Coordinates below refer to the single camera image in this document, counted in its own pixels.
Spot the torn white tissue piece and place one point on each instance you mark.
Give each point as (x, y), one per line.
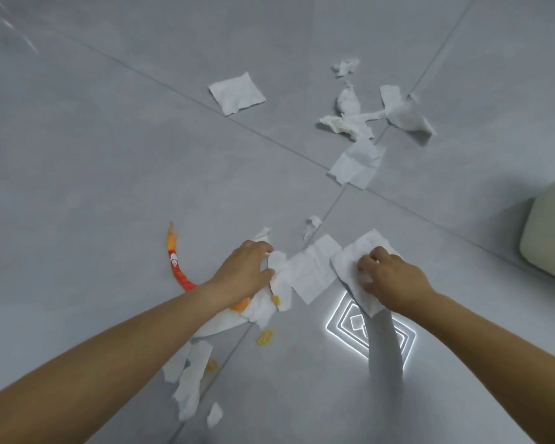
(175, 365)

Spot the narrow white tissue piece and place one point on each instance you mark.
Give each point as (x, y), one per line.
(280, 277)

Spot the flat white tissue sheet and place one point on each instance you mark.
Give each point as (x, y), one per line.
(312, 270)

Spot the person's right thumb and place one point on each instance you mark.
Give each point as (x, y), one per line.
(368, 285)

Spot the large crumpled white tissue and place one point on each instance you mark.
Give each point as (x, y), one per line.
(404, 113)

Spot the person's left thumb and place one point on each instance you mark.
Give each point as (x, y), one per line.
(264, 275)

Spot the tiny white tissue scrap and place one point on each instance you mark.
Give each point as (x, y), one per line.
(262, 234)
(312, 224)
(214, 415)

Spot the square white tissue sheet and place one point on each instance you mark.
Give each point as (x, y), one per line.
(237, 93)

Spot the wrinkled white tissue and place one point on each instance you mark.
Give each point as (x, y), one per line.
(254, 312)

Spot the person's right hand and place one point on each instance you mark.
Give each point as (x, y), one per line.
(397, 282)

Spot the person's left hand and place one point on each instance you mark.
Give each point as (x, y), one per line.
(238, 275)

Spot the balled white tissue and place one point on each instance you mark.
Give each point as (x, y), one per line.
(348, 101)

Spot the twisted white tissue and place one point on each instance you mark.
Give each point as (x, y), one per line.
(347, 124)

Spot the orange snack wrapper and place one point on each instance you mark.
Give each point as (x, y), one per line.
(178, 270)

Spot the small crumpled white tissue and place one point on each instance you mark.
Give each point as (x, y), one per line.
(346, 67)

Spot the long white tissue strip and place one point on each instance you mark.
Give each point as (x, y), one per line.
(194, 379)

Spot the folded white tissue sheet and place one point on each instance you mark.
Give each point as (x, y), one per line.
(357, 162)

